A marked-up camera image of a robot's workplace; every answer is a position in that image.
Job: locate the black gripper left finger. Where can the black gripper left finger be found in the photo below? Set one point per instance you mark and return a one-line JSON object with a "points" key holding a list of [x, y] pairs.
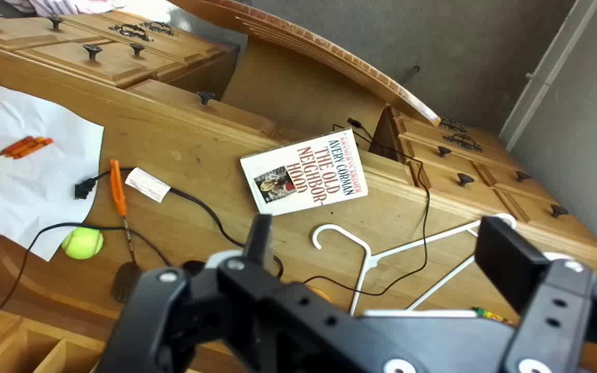
{"points": [[173, 311]]}

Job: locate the yellow tennis ball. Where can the yellow tennis ball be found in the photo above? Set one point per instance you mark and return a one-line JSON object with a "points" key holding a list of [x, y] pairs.
{"points": [[83, 242]]}

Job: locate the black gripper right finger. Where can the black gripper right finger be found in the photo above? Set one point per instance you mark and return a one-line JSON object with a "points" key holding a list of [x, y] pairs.
{"points": [[557, 302]]}

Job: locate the white plastic clothes hanger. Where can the white plastic clothes hanger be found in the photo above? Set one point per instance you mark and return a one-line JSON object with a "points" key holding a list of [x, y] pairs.
{"points": [[372, 259]]}

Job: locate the orange crayons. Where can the orange crayons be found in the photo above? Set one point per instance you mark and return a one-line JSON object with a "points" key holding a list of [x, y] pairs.
{"points": [[26, 145]]}

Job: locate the white paper sheet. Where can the white paper sheet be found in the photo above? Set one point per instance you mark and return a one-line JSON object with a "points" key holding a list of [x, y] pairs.
{"points": [[39, 189]]}

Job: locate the white paperback book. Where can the white paperback book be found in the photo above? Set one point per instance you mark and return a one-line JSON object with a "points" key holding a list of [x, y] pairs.
{"points": [[307, 175]]}

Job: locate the wooden roll-top study desk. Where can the wooden roll-top study desk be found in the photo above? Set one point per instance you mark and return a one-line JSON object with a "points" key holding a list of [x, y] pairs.
{"points": [[167, 109]]}

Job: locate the small white card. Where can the small white card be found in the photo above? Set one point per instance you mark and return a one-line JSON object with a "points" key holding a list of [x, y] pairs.
{"points": [[149, 184]]}

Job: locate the orange handled black spatula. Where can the orange handled black spatula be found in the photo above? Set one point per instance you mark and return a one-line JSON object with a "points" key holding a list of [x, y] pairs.
{"points": [[130, 270]]}

